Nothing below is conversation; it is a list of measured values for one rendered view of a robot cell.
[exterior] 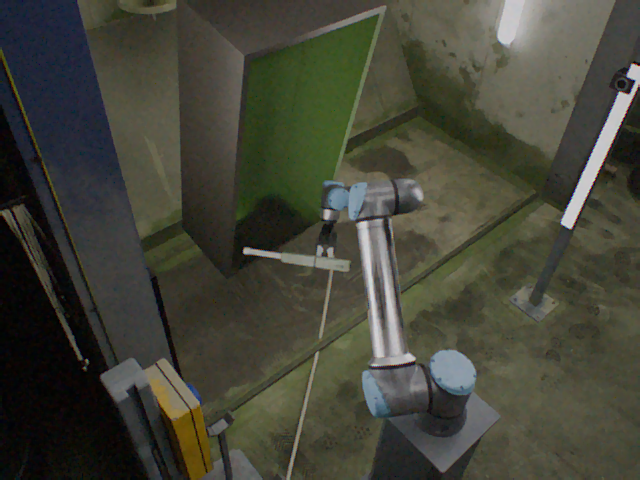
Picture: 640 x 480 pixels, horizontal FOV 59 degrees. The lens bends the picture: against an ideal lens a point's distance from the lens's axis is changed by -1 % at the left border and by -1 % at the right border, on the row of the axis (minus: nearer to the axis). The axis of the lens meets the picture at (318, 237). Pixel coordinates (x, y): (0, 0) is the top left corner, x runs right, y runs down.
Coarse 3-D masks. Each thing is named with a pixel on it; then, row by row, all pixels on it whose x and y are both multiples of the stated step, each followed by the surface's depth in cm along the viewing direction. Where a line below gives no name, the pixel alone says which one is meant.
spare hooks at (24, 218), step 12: (0, 204) 115; (12, 204) 117; (24, 216) 119; (12, 228) 119; (24, 228) 121; (36, 228) 122; (36, 240) 125; (48, 240) 126; (36, 252) 127; (36, 264) 130; (48, 264) 133; (48, 276) 134; (60, 288) 141; (60, 312) 139; (72, 312) 150; (84, 324) 152; (72, 336) 148
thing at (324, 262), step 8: (248, 248) 258; (264, 256) 257; (272, 256) 256; (280, 256) 255; (288, 256) 254; (296, 256) 253; (304, 256) 253; (312, 256) 253; (296, 264) 254; (304, 264) 253; (312, 264) 252; (320, 264) 252; (328, 264) 251; (336, 264) 250; (344, 264) 250
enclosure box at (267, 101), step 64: (192, 0) 174; (256, 0) 180; (320, 0) 186; (192, 64) 187; (256, 64) 223; (320, 64) 232; (192, 128) 210; (256, 128) 253; (320, 128) 252; (192, 192) 239; (256, 192) 290; (320, 192) 276; (256, 256) 267
